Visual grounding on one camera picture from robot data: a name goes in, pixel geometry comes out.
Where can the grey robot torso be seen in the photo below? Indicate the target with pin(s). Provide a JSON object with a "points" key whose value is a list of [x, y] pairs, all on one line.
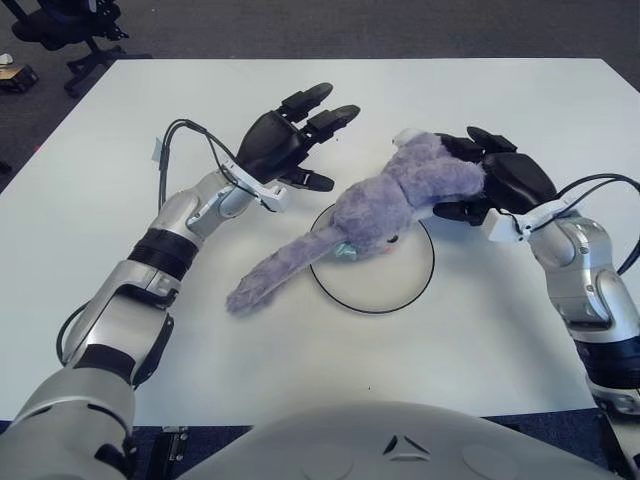
{"points": [[350, 445]]}

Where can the black metal bracket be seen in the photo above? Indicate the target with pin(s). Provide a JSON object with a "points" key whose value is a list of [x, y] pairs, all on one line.
{"points": [[176, 445]]}

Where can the white left wrist sensor box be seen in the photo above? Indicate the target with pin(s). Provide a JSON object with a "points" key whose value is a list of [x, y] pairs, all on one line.
{"points": [[275, 197]]}

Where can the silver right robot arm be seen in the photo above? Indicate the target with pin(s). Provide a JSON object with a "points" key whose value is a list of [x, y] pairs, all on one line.
{"points": [[595, 295]]}

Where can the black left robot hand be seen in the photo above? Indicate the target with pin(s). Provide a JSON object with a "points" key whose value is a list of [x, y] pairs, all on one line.
{"points": [[272, 145]]}

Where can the white right wrist sensor box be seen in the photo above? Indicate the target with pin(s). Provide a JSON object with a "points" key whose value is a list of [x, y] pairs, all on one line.
{"points": [[502, 227]]}

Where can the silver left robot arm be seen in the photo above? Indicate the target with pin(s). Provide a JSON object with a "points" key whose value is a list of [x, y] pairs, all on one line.
{"points": [[140, 295]]}

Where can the white wrist sensor box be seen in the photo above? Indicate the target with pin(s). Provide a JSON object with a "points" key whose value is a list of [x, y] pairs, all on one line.
{"points": [[502, 227], [275, 197]]}

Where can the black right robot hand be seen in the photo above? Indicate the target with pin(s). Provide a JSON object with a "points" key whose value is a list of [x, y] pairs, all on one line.
{"points": [[515, 182]]}

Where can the white plate with black rim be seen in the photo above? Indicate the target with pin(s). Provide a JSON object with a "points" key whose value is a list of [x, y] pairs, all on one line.
{"points": [[390, 285]]}

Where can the purple plush bunny doll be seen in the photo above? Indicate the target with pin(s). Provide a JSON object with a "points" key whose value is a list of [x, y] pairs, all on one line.
{"points": [[380, 210]]}

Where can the black office chair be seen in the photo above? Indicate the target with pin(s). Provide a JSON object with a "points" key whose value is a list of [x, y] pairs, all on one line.
{"points": [[50, 30]]}

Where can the small cardboard box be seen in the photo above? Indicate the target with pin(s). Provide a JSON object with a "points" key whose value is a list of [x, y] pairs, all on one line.
{"points": [[17, 77]]}

